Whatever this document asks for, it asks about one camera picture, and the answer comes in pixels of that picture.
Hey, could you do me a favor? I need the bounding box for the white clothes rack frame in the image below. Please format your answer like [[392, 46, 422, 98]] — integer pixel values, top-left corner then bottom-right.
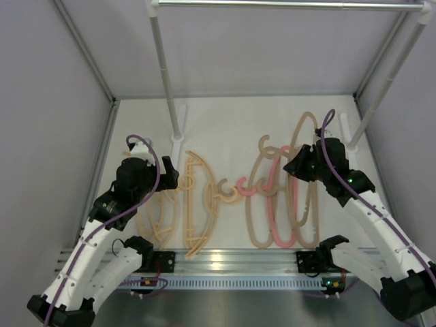
[[144, 1, 435, 159]]

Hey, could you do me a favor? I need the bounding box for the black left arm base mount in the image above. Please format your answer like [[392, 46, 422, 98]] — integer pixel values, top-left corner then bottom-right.
[[138, 251, 176, 273]]

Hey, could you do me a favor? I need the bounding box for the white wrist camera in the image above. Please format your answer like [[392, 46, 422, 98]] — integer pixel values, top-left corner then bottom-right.
[[315, 127, 334, 138], [128, 140, 154, 162]]

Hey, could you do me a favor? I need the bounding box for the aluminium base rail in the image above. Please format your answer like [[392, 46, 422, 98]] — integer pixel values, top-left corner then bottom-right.
[[54, 247, 426, 275]]

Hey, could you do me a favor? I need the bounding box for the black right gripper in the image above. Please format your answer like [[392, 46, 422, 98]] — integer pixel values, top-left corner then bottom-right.
[[283, 145, 330, 184]]

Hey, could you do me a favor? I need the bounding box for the tan hanger of group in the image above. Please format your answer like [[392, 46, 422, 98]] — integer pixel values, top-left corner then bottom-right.
[[217, 147, 280, 249]]

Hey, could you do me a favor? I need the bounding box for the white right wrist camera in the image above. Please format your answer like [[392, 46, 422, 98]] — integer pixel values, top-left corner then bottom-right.
[[315, 127, 334, 138]]

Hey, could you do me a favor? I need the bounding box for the pink plastic hanger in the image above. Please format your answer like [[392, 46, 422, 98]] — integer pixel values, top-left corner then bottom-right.
[[236, 145, 296, 249]]

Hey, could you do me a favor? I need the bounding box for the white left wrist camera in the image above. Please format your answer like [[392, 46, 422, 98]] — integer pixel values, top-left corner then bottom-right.
[[128, 140, 154, 162]]

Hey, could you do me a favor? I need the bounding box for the white slotted cable duct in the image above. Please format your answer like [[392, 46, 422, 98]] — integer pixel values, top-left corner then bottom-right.
[[119, 275, 343, 291]]

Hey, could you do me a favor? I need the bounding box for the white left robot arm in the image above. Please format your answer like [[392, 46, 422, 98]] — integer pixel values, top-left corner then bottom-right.
[[27, 156, 179, 326]]

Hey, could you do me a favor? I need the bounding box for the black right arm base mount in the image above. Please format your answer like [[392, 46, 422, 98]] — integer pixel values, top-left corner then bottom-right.
[[296, 251, 332, 275]]

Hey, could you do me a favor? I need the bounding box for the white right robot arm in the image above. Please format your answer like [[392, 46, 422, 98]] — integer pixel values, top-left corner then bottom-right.
[[283, 138, 435, 321]]

